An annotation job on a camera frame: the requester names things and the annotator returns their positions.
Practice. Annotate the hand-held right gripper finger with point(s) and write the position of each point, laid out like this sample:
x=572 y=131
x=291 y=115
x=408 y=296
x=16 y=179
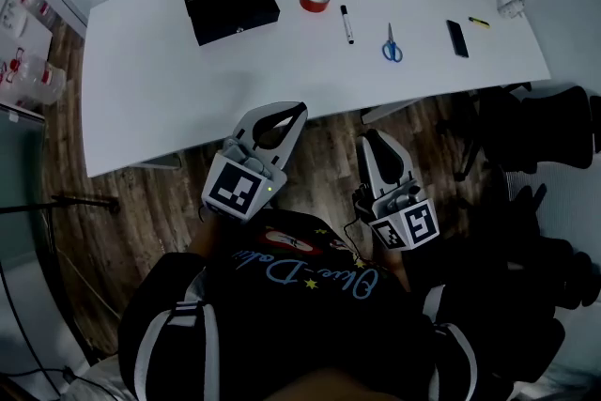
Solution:
x=367 y=174
x=407 y=171

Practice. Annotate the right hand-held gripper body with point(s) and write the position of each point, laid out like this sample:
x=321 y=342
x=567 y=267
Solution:
x=413 y=225

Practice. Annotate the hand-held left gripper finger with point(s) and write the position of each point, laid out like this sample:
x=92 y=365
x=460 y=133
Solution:
x=244 y=134
x=286 y=150

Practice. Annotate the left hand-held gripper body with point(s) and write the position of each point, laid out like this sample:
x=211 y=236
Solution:
x=232 y=195

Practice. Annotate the blue handled scissors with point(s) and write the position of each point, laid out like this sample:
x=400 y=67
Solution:
x=392 y=51

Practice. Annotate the black white marker pen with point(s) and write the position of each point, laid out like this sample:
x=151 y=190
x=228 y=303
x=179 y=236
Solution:
x=348 y=28

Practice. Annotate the small black rectangular block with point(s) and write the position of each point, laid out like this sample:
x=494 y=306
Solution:
x=457 y=38

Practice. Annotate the small yellow black object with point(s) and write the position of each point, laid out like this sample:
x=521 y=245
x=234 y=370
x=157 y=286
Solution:
x=479 y=22

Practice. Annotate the person's left forearm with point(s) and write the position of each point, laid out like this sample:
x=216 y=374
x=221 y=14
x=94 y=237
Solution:
x=206 y=235

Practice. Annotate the person's right forearm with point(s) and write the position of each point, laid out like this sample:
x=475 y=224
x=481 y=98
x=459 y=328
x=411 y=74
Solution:
x=401 y=267

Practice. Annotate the black office chair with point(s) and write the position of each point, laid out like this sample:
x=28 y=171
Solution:
x=530 y=131

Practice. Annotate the white desk leg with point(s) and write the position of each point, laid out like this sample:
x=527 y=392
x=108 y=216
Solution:
x=382 y=112
x=159 y=162

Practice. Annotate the black-framed whiteboard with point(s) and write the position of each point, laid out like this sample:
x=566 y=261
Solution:
x=84 y=202

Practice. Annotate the large clear bottle red cap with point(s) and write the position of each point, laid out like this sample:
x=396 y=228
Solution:
x=37 y=82

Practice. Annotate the glass partition panel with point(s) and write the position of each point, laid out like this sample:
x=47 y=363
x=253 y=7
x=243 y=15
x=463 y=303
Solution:
x=19 y=183

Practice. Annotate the small clear bottle red cap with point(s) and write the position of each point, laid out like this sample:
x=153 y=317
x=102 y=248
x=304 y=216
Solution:
x=40 y=7

